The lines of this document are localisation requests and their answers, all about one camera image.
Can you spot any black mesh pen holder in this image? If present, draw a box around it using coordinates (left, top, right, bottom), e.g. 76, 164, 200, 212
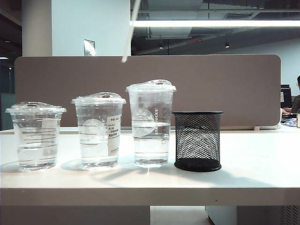
172, 111, 224, 173

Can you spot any white paper straw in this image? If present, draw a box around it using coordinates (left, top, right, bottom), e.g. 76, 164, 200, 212
121, 0, 142, 63

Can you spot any large clear cup lid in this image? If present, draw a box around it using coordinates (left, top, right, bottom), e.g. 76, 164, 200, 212
125, 79, 177, 93

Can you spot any large clear Starbucks cup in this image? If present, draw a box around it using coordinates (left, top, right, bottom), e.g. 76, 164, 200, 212
127, 91, 174, 167

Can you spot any medium clear cup lid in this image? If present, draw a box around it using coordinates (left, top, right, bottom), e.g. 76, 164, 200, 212
71, 92, 127, 105

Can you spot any medium clear labelled cup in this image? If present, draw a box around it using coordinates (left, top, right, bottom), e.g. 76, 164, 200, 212
75, 103, 123, 171

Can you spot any small clear cup lid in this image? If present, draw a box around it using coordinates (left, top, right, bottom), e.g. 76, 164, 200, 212
5, 102, 67, 116

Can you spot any small clear plastic cup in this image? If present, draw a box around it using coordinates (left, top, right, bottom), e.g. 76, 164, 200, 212
12, 113, 61, 173

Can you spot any brown fabric desk partition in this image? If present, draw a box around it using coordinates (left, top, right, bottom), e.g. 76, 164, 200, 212
14, 54, 281, 131

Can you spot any long ceiling light strip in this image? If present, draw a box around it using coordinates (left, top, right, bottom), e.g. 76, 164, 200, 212
129, 20, 300, 28

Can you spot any brown desk support panel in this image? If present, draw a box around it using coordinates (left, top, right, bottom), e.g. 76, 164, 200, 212
0, 205, 150, 225

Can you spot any black computer monitor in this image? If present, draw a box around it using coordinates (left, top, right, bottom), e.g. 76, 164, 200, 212
280, 84, 293, 110

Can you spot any seated person in background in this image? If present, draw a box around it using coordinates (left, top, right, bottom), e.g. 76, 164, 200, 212
282, 75, 300, 118

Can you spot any grey ceiling ventilation duct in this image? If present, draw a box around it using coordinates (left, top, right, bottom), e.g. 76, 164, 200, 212
135, 27, 193, 39

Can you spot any silver wall plaque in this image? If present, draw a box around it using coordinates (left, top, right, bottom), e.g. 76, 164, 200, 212
83, 39, 96, 57

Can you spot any under-desk pedestal cabinet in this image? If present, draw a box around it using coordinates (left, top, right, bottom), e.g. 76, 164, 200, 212
205, 205, 300, 225

